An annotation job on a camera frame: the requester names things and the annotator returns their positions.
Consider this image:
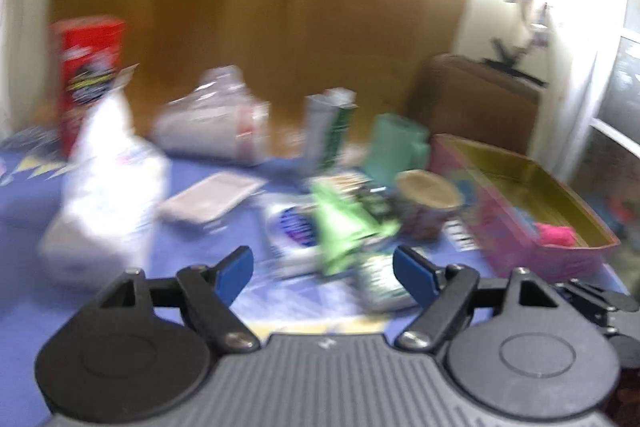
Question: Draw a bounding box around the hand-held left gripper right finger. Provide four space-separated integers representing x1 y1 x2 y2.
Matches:
392 245 563 351

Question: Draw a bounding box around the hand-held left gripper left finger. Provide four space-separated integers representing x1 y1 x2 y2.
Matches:
95 245 262 354

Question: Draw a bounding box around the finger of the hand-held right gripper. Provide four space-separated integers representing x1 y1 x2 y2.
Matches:
553 280 640 314

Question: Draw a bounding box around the dark green printed packet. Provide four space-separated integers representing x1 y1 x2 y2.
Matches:
352 189 418 313

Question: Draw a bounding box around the white tissue pack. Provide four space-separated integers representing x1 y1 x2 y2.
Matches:
260 199 351 279

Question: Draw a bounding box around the light green packet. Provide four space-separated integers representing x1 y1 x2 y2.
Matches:
310 184 401 275

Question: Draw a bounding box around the pink tin box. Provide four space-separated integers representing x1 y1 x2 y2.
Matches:
430 133 621 280

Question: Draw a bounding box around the magenta soft item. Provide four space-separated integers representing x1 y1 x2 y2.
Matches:
535 222 576 248

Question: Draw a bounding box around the blue printed tablecloth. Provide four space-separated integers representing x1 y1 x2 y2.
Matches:
0 127 631 338

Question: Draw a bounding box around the snack can with tan lid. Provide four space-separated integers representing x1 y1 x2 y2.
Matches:
395 170 463 242

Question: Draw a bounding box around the clear flat plastic packet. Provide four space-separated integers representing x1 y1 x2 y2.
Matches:
157 172 268 228

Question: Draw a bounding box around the clear cracker packet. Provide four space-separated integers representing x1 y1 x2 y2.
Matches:
310 172 381 198

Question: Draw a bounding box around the teal plastic mug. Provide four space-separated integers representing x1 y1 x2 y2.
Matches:
361 113 431 185

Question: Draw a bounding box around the white crinkled snack bag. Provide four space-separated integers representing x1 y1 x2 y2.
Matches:
37 64 171 290

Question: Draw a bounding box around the bagged stack of plastic cups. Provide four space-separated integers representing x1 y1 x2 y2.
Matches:
150 66 273 165

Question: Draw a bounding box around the green drink carton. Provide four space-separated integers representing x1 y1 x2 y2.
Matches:
302 88 358 178

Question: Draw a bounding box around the brown chair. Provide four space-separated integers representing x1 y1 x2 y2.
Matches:
407 53 543 158

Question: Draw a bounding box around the red snack box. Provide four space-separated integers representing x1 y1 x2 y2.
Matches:
50 16 126 158

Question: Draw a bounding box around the wooden board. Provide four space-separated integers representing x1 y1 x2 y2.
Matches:
50 0 473 150

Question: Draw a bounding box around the white window frame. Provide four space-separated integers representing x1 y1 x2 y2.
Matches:
570 22 640 228

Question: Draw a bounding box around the black wall bracket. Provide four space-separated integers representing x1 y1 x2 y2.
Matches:
470 0 551 85

